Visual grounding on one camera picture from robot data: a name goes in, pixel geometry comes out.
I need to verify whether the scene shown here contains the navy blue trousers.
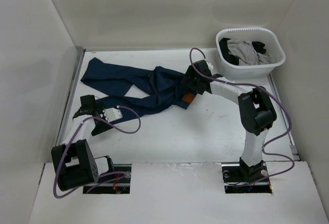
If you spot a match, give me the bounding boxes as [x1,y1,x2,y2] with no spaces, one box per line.
[81,58,196,124]

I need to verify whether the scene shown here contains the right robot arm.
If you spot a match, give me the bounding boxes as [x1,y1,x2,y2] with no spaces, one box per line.
[182,60,277,183]

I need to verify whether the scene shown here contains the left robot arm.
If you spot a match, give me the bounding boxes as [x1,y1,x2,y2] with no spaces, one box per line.
[51,95,115,191]

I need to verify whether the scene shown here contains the white plastic laundry basket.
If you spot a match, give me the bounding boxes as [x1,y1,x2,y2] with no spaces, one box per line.
[215,27,286,79]

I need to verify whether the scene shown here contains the grey garment in basket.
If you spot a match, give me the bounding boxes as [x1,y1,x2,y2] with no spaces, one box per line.
[227,39,274,66]

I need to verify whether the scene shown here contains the black garment in basket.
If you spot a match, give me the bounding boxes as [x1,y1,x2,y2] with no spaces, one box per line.
[219,38,266,66]

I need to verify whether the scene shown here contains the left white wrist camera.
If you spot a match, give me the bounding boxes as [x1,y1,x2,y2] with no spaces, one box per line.
[100,107,123,123]

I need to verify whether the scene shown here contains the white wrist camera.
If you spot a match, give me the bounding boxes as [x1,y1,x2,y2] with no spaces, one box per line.
[206,61,214,69]
[100,107,123,123]

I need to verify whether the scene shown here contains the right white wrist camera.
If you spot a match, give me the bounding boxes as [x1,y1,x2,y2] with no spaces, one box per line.
[206,61,214,69]

